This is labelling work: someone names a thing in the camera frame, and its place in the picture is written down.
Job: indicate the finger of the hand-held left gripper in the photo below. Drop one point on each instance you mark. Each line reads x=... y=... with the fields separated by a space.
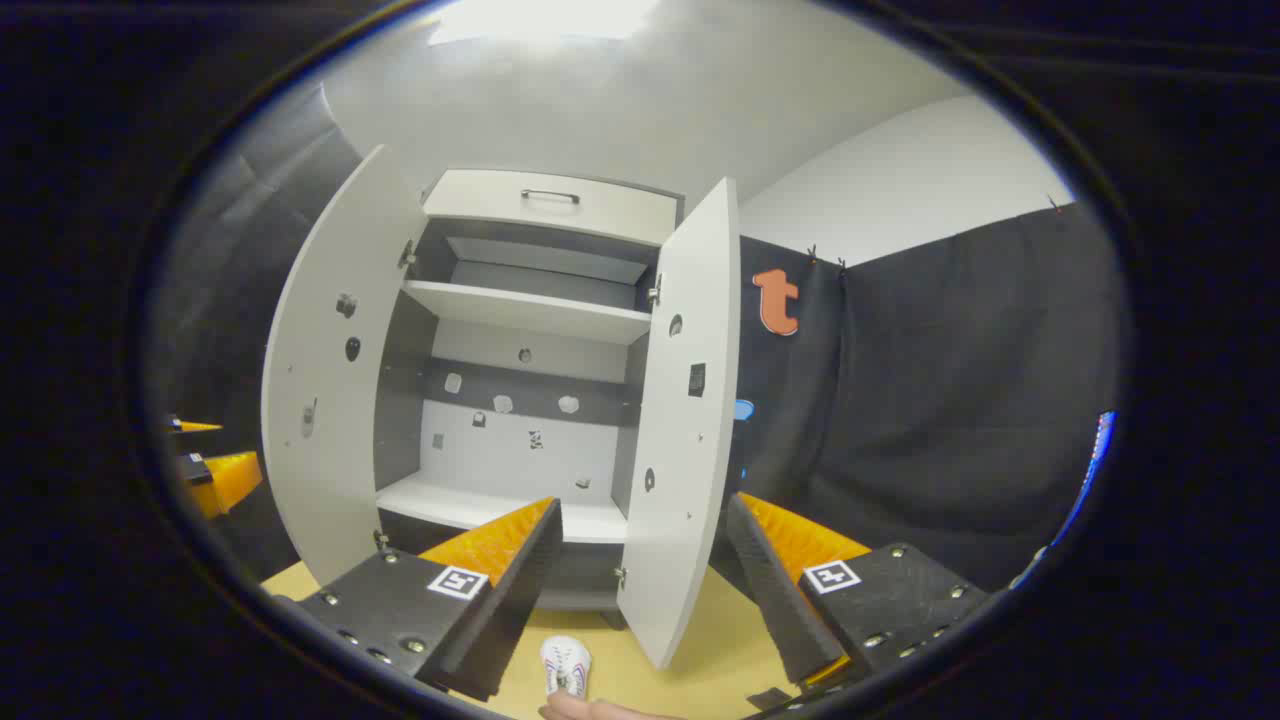
x=195 y=427
x=230 y=480

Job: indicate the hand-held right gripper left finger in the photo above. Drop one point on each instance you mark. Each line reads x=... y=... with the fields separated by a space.
x=520 y=600

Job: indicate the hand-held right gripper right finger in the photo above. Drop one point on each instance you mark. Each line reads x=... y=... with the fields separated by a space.
x=770 y=590

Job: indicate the white canvas shoe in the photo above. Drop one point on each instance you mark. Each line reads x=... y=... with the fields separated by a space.
x=566 y=662

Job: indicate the white door with camera sticker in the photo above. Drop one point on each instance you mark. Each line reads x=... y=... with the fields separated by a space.
x=330 y=450

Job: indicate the white shoe cabinet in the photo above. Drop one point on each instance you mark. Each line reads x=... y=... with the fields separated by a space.
x=500 y=450

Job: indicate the white door with headphone sticker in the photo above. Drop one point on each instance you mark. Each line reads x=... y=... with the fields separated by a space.
x=685 y=450

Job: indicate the black backdrop cloth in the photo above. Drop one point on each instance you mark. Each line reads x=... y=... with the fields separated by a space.
x=950 y=400

